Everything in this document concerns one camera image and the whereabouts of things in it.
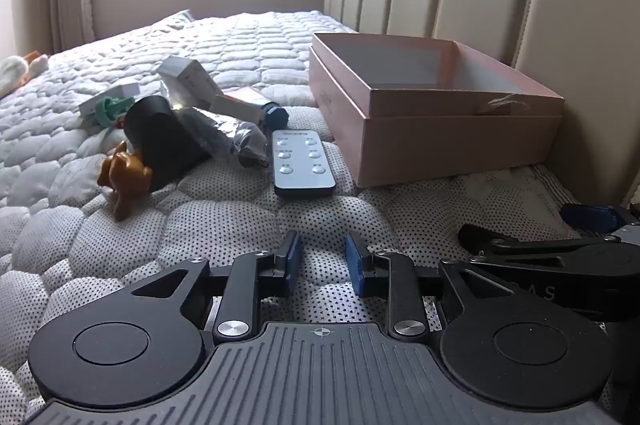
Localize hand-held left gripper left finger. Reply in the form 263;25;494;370
131;230;303;344

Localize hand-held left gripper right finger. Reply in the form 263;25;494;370
345;233;516;340

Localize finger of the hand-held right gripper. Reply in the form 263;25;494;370
559;203;640;236
458;223;608;262

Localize grey remote control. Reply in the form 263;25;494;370
271;129;337;200

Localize pink cardboard box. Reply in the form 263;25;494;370
307;32;566;188

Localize silver foil packet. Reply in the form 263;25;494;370
175;107;272;166

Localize blue capped bottle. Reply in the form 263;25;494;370
259;101;289;132

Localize black cylinder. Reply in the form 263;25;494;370
122;95;214;194

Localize brown toy figure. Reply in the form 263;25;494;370
97;140;154;222

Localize large white cardboard box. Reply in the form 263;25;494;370
157;56;227;110

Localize green plastic toy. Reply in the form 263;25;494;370
93;97;137;129

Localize white quilted bed mattress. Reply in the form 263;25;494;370
0;9;640;425

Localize white plush toy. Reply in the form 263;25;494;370
0;51;51;98

